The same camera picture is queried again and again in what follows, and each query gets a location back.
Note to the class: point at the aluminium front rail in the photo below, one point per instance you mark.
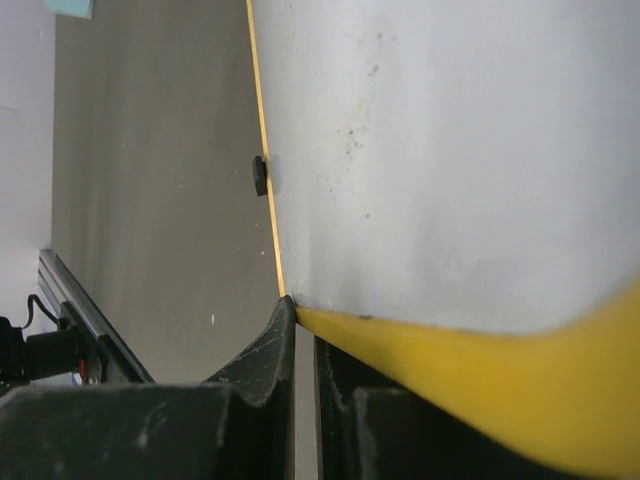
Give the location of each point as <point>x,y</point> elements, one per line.
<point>105,356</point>

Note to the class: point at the yellow-framed whiteboard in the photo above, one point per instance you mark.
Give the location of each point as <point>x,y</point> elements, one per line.
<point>454,195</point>

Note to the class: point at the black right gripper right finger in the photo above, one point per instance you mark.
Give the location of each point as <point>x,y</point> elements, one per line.
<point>400,440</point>

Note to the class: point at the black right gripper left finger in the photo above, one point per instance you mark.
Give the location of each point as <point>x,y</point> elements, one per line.
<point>234,425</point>

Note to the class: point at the teal cutting board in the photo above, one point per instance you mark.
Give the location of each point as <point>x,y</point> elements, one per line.
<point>82,9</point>

